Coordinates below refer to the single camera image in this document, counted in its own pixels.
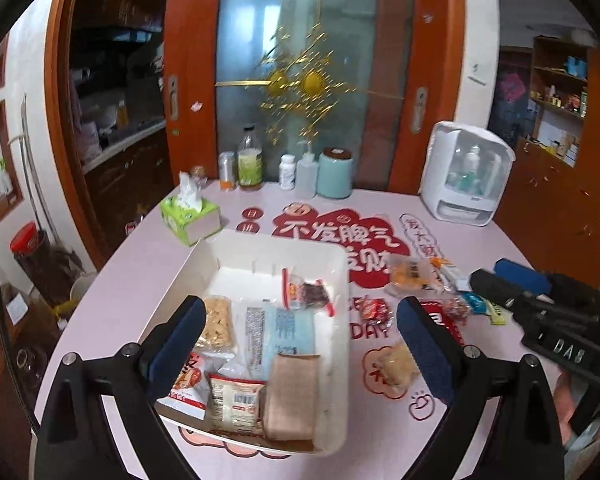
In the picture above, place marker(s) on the white and orange snack packet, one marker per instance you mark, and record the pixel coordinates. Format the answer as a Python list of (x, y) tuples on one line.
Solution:
[(447, 270)]

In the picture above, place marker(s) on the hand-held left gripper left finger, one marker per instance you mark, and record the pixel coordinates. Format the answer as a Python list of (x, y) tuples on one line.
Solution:
[(177, 350)]

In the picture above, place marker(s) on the green tissue box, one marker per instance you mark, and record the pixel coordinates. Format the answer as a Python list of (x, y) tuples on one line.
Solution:
[(190, 220)]

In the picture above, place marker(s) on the red zip bag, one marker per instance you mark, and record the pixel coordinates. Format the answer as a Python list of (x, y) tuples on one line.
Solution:
[(310, 294)]

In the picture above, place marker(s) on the clear pale snack packet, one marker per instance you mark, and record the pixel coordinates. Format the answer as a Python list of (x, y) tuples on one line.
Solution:
[(397, 367)]

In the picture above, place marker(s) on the yellow cookie packet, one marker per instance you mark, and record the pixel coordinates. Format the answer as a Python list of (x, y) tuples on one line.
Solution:
[(410, 275)]

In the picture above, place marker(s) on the teal canister brown lid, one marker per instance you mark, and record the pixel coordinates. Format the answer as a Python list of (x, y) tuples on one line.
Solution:
[(336, 175)]

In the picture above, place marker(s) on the white bucket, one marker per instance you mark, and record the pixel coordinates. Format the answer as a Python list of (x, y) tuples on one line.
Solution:
[(82, 287)]

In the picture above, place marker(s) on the small green snack packet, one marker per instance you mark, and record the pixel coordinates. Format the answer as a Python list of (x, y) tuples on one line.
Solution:
[(497, 314)]

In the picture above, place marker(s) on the wooden storage cabinet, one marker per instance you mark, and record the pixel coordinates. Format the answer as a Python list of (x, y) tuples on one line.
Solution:
[(555, 200)]

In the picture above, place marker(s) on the small red snack packet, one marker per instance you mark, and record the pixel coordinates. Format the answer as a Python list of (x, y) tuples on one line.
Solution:
[(375, 310)]

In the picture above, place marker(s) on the brown cracker packet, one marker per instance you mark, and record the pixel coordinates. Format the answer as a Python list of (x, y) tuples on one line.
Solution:
[(292, 395)]

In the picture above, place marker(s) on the person's right forearm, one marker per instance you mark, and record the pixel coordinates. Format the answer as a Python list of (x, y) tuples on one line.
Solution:
[(565, 405)]

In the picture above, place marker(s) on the white plastic storage bin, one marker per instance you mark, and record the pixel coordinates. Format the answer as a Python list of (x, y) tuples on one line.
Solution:
[(260, 260)]

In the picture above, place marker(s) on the small glass jar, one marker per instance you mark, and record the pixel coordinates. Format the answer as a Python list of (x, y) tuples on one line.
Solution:
[(227, 172)]

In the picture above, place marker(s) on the red lidded jar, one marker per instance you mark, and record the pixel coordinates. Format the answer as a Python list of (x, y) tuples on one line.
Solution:
[(27, 245)]

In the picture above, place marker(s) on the wooden glass sliding door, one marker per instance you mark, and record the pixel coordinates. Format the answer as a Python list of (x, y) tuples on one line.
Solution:
[(305, 35)]

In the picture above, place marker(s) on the white squeeze bottle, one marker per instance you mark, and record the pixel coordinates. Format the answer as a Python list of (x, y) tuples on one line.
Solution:
[(306, 175)]

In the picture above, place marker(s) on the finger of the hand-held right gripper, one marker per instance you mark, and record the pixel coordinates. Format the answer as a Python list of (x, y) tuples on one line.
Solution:
[(500, 291), (522, 276)]

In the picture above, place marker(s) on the white bottle sterilizer cabinet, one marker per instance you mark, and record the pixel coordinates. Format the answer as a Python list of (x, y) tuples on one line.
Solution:
[(465, 175)]

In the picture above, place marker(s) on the small blue snack packet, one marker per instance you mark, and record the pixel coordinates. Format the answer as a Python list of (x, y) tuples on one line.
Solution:
[(475, 302)]

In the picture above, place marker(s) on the dark entrance door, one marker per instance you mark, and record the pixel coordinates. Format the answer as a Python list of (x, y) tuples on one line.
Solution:
[(510, 95)]

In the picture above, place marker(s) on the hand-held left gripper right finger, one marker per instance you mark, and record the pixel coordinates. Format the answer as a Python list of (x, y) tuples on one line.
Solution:
[(425, 350)]

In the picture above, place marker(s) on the clear corn puff bag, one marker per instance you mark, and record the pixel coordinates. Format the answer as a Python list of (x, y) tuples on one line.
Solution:
[(216, 325)]

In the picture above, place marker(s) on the white pill bottle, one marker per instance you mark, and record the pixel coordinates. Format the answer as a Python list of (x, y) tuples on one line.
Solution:
[(287, 172)]

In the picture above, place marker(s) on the large clear blue snack packet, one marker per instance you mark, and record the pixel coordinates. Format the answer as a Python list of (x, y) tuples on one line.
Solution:
[(280, 330)]

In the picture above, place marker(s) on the red and white snack bag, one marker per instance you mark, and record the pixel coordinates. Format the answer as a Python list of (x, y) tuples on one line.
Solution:
[(187, 380)]

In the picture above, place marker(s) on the glass bottle green label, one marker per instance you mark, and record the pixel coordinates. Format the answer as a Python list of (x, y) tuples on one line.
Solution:
[(250, 165)]

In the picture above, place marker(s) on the beige snack packet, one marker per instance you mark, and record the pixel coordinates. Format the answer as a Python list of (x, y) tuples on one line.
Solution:
[(235, 402)]

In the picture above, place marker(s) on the clear mixed nuts packet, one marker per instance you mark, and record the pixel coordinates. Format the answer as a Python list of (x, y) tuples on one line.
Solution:
[(455, 308)]

